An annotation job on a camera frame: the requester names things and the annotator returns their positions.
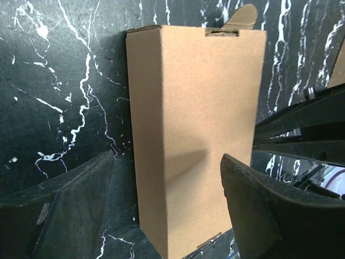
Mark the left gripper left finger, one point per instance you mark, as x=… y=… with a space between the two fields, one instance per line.
x=61 y=217

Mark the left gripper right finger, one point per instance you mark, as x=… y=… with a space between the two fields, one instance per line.
x=271 y=219

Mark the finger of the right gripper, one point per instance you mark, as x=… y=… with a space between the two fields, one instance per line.
x=321 y=106
x=330 y=152

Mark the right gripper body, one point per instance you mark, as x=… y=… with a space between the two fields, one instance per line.
x=324 y=180

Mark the cardboard box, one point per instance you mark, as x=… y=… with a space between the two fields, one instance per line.
x=193 y=97

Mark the stack of flat cardboard boxes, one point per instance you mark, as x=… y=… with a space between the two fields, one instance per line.
x=338 y=72

